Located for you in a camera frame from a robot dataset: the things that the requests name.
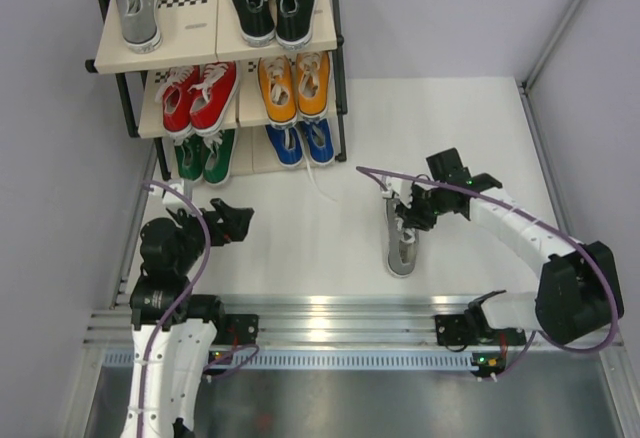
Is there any beige shoe shelf black frame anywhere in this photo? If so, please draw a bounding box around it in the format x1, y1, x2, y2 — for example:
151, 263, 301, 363
83, 0, 347, 182

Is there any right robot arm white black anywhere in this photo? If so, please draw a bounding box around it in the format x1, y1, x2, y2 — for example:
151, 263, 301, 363
387, 148, 624, 347

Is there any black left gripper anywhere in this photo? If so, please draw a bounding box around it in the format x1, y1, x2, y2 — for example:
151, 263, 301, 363
170, 197, 253, 274

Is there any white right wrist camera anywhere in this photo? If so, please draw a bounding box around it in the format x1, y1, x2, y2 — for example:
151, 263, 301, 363
381, 176, 413, 211

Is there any white slotted cable duct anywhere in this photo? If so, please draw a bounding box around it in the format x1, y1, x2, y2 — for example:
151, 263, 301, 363
102, 348, 481, 370

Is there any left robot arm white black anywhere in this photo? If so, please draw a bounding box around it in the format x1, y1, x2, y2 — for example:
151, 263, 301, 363
121, 199, 254, 437

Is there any grey canvas sneaker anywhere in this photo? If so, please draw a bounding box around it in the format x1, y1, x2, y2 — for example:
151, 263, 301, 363
384, 198, 419, 278
116, 0, 162, 54

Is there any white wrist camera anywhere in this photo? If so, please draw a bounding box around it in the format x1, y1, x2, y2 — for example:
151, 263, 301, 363
381, 176, 413, 211
162, 180, 190, 209

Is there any red canvas sneaker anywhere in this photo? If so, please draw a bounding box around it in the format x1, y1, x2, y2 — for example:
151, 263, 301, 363
189, 61, 240, 137
155, 65, 200, 141

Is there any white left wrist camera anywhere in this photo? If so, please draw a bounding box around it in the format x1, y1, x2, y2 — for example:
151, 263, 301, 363
162, 180, 190, 209

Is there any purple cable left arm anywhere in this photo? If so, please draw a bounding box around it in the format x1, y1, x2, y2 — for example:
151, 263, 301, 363
134, 181, 261, 438

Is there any green canvas sneaker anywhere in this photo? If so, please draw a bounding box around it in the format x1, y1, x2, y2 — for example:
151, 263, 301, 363
174, 135, 203, 182
203, 129, 236, 186

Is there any orange canvas sneaker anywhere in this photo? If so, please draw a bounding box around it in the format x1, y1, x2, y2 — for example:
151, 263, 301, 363
295, 51, 331, 121
257, 56, 297, 129

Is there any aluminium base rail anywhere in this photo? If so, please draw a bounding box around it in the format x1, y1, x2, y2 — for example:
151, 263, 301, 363
82, 293, 624, 350

